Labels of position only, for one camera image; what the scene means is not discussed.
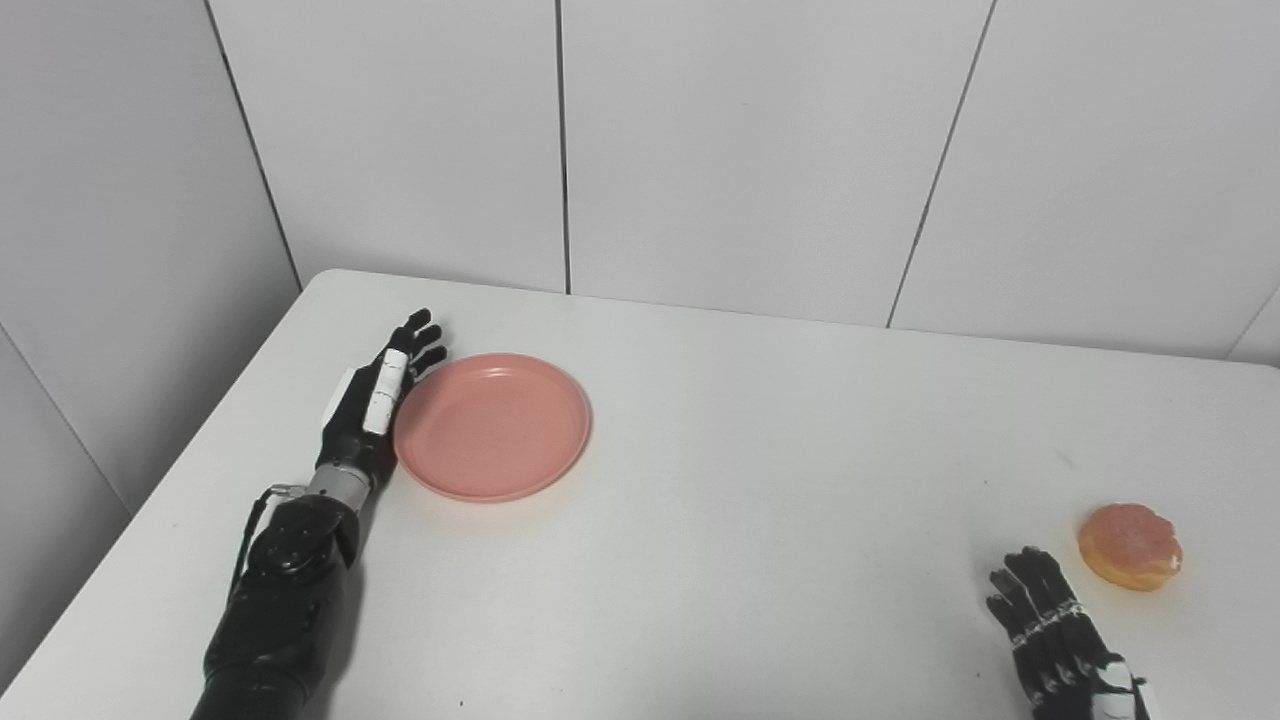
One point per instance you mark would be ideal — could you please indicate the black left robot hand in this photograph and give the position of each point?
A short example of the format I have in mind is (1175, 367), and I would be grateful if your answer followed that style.
(350, 430)

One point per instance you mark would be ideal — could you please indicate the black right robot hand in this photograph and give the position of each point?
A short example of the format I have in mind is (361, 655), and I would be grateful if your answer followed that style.
(1055, 650)

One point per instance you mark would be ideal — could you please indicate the glazed cream puff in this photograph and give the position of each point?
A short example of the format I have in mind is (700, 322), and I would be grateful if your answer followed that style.
(1130, 546)

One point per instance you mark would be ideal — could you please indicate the pink round plate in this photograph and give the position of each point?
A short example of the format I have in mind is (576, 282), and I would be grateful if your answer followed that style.
(492, 427)

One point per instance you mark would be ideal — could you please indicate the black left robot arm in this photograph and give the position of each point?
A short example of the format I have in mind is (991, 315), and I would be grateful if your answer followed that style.
(280, 620)

